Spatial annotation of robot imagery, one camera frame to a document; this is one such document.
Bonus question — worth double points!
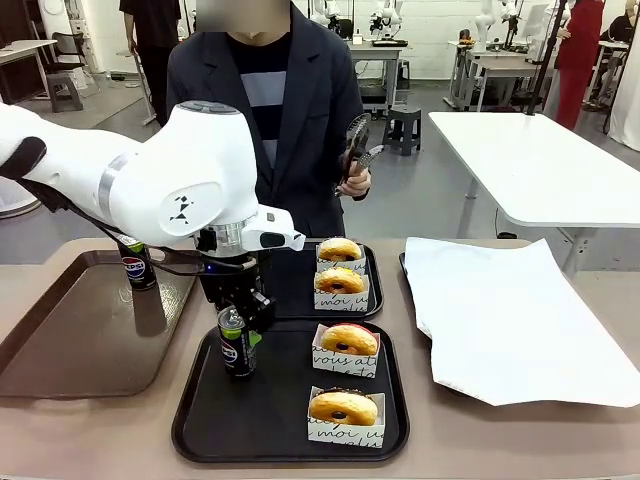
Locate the large black tray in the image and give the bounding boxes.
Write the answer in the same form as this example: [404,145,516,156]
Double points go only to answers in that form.
[171,319,412,464]

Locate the small black tray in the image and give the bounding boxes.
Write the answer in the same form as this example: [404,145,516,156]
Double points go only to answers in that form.
[259,241,385,322]

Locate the black tray under paper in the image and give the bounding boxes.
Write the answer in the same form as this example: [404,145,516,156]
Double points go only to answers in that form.
[398,251,435,351]

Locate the boxed donut front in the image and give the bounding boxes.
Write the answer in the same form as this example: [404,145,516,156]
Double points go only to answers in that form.
[305,385,388,450]

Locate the white desk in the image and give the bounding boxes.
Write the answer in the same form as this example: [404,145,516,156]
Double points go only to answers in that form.
[0,38,59,101]

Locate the person's left hand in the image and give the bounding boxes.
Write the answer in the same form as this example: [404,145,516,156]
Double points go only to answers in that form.
[339,166,373,202]

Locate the dark plastic stool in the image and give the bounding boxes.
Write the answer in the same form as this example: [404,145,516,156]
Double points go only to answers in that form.
[382,105,423,157]

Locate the black Pepsi can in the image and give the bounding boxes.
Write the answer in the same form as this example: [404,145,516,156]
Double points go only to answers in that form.
[216,305,260,382]
[118,233,158,292]

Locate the background table with robot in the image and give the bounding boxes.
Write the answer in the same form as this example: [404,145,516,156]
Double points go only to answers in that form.
[444,38,559,113]

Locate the brown plastic tray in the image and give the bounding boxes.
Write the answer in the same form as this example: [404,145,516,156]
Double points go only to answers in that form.
[0,242,201,400]

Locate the black office chair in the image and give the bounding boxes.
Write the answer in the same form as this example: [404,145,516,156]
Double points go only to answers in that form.
[48,30,90,77]

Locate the large white paper sheet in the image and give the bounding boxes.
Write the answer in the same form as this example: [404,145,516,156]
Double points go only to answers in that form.
[403,236,640,408]

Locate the person in red dress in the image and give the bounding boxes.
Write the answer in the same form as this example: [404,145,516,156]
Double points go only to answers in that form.
[541,0,607,131]

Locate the standing person in black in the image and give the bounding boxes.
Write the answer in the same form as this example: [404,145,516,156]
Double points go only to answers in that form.
[118,0,182,127]

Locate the grey plastic stool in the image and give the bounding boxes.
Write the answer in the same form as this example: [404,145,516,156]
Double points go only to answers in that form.
[46,73,84,113]

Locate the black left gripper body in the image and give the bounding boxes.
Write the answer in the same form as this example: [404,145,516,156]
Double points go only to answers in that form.
[199,251,275,315]

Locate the seated person at desk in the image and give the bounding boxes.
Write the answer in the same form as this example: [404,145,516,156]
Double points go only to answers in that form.
[598,0,640,46]

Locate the black tripod pole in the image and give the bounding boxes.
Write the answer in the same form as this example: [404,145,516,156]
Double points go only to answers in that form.
[526,0,572,116]

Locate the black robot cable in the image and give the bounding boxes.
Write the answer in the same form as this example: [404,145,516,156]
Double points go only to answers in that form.
[18,177,254,276]

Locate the white table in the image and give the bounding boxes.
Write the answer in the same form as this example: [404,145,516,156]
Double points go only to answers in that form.
[427,110,640,281]

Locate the metal serving tongs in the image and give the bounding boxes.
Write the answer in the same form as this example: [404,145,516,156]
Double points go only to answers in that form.
[333,111,386,198]

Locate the grey background table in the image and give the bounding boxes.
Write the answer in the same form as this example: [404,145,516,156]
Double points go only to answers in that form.
[346,38,405,115]

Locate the white curtain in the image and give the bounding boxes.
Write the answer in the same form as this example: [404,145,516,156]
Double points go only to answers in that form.
[608,29,640,151]

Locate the glazed donut back box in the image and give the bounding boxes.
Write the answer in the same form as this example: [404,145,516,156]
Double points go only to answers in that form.
[315,243,369,275]

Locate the person in dark blazer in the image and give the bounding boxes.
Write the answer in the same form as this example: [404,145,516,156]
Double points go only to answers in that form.
[165,0,367,239]

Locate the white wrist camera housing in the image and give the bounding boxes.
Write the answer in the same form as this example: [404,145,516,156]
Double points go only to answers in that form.
[241,206,307,253]

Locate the yellow glazed donut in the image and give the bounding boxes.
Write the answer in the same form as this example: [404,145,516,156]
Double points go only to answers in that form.
[314,268,368,296]

